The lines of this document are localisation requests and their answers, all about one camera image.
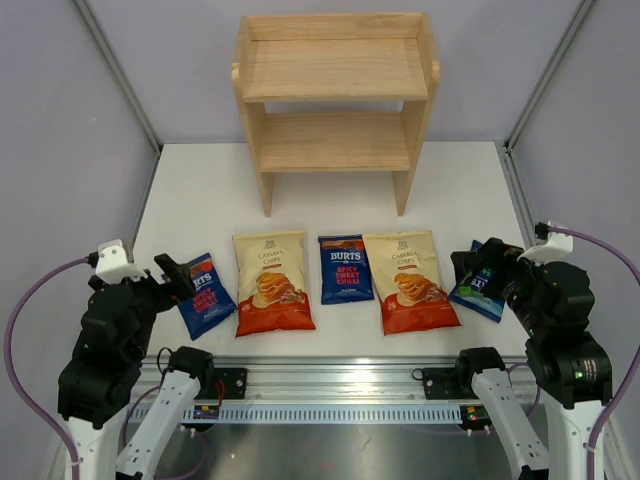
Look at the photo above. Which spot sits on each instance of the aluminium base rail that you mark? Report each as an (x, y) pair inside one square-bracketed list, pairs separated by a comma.
[(333, 380)]

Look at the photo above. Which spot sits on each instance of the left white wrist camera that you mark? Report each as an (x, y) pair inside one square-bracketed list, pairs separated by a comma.
[(116, 263)]

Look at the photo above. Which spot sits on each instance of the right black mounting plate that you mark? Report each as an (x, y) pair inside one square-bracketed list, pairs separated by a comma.
[(439, 383)]

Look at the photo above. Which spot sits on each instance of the blue sea salt vinegar bag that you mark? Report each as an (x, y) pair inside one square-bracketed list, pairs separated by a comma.
[(471, 296)]

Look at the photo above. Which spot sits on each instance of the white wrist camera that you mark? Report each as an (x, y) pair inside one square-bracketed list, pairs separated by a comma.
[(116, 263), (554, 244)]

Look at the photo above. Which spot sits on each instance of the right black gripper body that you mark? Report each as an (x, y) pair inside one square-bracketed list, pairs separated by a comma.
[(516, 280)]

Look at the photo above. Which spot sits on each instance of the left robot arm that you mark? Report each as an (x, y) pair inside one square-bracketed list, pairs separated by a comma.
[(96, 385)]

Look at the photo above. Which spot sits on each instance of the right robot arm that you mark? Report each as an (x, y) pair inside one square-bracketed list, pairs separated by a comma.
[(552, 301)]

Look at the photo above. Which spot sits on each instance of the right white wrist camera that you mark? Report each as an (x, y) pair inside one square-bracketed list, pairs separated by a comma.
[(554, 244)]

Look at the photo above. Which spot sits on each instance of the cassava chips bag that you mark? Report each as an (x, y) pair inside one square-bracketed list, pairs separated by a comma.
[(405, 272), (272, 287)]

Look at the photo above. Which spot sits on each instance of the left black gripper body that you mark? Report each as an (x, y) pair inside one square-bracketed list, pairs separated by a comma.
[(153, 297)]

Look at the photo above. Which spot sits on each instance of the blue burts chilli bag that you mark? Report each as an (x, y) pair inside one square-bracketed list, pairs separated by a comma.
[(211, 305), (345, 270)]

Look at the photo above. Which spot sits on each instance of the white slotted cable duct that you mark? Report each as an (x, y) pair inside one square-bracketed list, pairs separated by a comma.
[(384, 414)]

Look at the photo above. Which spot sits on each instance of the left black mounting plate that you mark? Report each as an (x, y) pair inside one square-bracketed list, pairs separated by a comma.
[(230, 383)]

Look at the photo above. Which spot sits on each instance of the black mounting plate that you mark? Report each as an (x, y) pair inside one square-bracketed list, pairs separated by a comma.
[(230, 383), (439, 383)]

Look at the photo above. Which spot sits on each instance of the wooden two-tier shelf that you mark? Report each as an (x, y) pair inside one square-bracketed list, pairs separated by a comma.
[(338, 92)]

